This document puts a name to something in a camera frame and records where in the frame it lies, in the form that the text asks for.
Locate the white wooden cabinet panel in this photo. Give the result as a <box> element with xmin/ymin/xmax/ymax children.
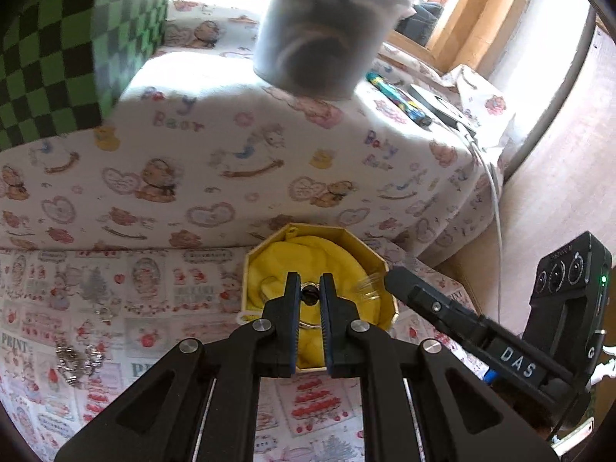
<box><xmin>440</xmin><ymin>28</ymin><xmax>616</xmax><ymax>334</ymax></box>

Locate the baby bear printed cover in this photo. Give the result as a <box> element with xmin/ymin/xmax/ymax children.
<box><xmin>1</xmin><ymin>0</ymin><xmax>509</xmax><ymax>265</ymax></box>

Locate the silver chain jewelry piece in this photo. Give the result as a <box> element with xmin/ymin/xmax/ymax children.
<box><xmin>55</xmin><ymin>341</ymin><xmax>105</xmax><ymax>388</ymax></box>

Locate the wooden window frame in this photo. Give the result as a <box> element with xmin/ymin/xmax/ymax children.
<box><xmin>386</xmin><ymin>0</ymin><xmax>529</xmax><ymax>73</ymax></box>

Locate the silver bracelet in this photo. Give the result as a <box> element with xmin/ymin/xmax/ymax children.
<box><xmin>356</xmin><ymin>272</ymin><xmax>387</xmax><ymax>304</ymax></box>

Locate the gold octagonal jewelry box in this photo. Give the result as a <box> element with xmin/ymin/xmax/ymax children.
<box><xmin>240</xmin><ymin>222</ymin><xmax>401</xmax><ymax>373</ymax></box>

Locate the yellow cloth lining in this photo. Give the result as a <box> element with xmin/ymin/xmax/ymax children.
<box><xmin>247</xmin><ymin>234</ymin><xmax>394</xmax><ymax>370</ymax></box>

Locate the green checkered tissue box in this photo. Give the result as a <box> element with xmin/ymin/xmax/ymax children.
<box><xmin>1</xmin><ymin>0</ymin><xmax>168</xmax><ymax>150</ymax></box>

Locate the plastic jar with dark contents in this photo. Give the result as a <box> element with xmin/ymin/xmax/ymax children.
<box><xmin>254</xmin><ymin>0</ymin><xmax>418</xmax><ymax>100</ymax></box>

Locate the gold ring with black bead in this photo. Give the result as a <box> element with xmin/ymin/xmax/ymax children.
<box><xmin>297</xmin><ymin>280</ymin><xmax>324</xmax><ymax>331</ymax></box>

